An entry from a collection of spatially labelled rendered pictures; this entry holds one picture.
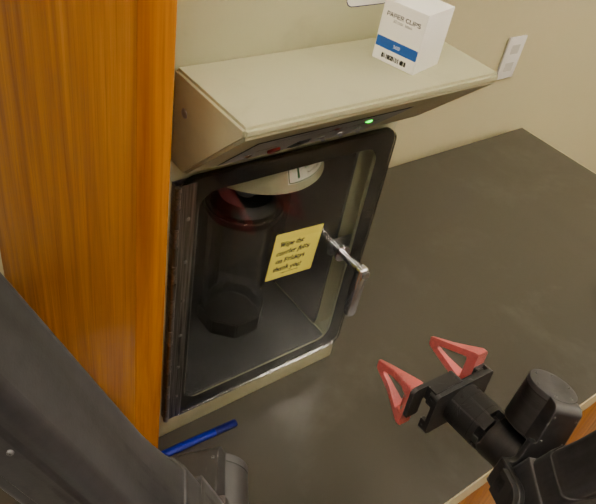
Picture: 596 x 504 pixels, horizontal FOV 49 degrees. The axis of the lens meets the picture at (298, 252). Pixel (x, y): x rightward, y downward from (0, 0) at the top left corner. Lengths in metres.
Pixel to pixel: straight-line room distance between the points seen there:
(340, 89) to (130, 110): 0.20
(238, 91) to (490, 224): 1.05
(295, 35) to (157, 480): 0.44
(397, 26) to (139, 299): 0.36
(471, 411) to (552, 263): 0.75
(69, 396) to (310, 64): 0.43
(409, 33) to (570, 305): 0.88
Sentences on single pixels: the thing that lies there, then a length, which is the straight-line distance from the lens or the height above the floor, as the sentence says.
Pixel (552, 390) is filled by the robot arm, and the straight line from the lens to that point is 0.78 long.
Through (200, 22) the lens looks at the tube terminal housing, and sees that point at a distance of 0.61.
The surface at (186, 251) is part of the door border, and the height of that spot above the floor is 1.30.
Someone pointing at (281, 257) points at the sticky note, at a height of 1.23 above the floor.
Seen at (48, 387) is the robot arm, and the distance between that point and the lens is 0.31.
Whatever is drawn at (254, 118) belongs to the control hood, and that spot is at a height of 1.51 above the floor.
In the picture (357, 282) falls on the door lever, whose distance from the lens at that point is 0.90.
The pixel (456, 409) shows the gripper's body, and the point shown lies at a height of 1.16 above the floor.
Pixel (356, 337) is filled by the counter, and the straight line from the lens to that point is 1.17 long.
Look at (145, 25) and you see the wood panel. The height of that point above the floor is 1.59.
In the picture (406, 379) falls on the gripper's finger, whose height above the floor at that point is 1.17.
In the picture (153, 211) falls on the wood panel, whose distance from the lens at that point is 0.56.
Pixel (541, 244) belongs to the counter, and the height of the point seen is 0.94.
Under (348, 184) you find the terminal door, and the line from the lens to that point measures 0.83.
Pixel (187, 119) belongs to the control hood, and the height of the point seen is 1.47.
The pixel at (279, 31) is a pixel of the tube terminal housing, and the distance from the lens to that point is 0.66.
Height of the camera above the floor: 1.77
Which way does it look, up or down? 40 degrees down
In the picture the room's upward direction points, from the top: 12 degrees clockwise
